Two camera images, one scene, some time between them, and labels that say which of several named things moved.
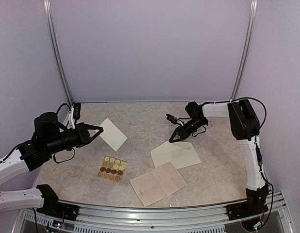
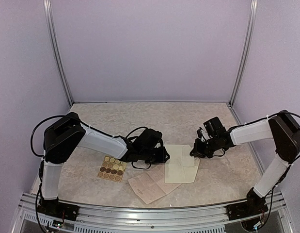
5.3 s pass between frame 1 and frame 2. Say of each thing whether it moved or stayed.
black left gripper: moved
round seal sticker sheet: stayed
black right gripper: moved
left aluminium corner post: stayed
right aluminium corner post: stayed
